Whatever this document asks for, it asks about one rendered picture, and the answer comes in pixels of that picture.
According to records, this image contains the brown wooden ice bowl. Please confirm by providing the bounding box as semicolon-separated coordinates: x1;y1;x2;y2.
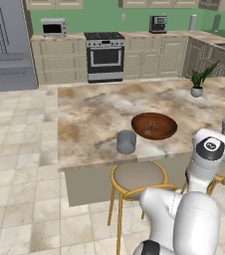
130;112;178;141

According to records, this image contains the potted green plant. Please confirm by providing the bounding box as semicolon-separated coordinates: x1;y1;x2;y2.
189;60;220;99

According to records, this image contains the beige base cupboard run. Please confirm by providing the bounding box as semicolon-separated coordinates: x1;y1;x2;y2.
30;32;225;86

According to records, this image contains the grey fridge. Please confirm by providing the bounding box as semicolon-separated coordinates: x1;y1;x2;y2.
0;0;39;93

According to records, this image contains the black and silver oven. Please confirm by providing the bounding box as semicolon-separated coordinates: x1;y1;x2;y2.
83;31;126;84

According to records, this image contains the beige wall cupboard run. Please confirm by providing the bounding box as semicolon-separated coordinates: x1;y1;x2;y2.
22;0;225;13

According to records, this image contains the black coffee machine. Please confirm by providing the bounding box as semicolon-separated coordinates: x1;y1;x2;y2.
148;14;168;35

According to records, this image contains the white paper towel roll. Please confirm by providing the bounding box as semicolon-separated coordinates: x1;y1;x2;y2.
188;14;198;33

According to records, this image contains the silver toaster oven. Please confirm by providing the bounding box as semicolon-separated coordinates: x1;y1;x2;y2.
40;17;68;38

